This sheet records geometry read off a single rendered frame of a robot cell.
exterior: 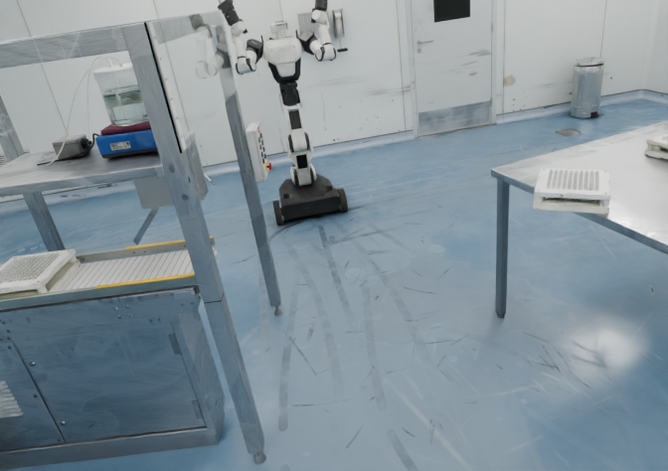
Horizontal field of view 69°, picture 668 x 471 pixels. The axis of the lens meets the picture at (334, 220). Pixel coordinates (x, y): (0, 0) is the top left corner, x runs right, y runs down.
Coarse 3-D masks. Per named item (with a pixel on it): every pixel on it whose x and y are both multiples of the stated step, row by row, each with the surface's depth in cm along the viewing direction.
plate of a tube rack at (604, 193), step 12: (540, 180) 183; (552, 180) 182; (588, 180) 178; (600, 180) 176; (540, 192) 174; (552, 192) 173; (564, 192) 171; (576, 192) 170; (588, 192) 169; (600, 192) 167
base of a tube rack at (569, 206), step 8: (544, 200) 178; (552, 200) 177; (560, 200) 176; (576, 200) 175; (592, 200) 173; (536, 208) 177; (544, 208) 176; (552, 208) 175; (560, 208) 173; (568, 208) 172; (576, 208) 171; (584, 208) 170; (592, 208) 169; (600, 208) 167; (608, 208) 166
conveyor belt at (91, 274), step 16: (144, 256) 185; (160, 256) 183; (176, 256) 182; (80, 272) 180; (96, 272) 178; (112, 272) 177; (128, 272) 175; (144, 272) 173; (160, 272) 172; (176, 272) 170; (192, 272) 169; (64, 288) 171; (160, 288) 163
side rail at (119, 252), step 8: (120, 248) 186; (136, 248) 185; (144, 248) 185; (152, 248) 185; (160, 248) 185; (168, 248) 185; (176, 248) 185; (184, 248) 185; (80, 256) 186; (88, 256) 186; (96, 256) 186; (104, 256) 186; (112, 256) 186; (120, 256) 186; (0, 264) 187
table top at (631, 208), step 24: (600, 144) 229; (624, 144) 225; (504, 168) 218; (528, 168) 214; (552, 168) 211; (576, 168) 207; (600, 168) 204; (624, 168) 201; (648, 168) 197; (528, 192) 200; (624, 192) 181; (648, 192) 178; (600, 216) 167; (624, 216) 165; (648, 216) 163; (648, 240) 152
